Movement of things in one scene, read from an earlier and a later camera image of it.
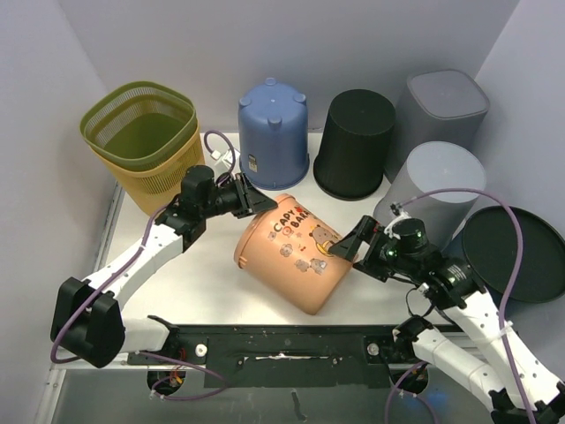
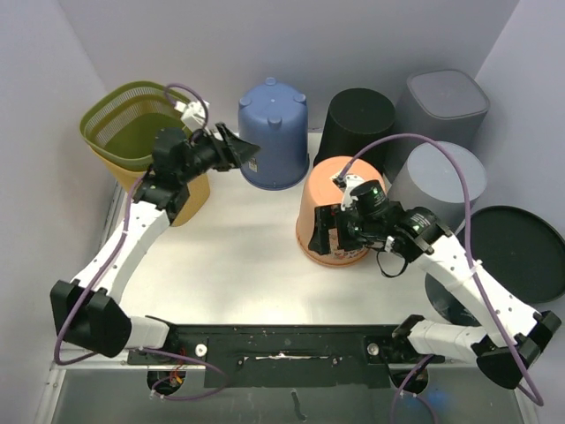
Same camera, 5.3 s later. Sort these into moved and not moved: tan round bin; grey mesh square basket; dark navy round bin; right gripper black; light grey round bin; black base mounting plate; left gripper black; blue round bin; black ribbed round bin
Moved: left gripper black; tan round bin; right gripper black
Not moved: dark navy round bin; light grey round bin; grey mesh square basket; black ribbed round bin; black base mounting plate; blue round bin
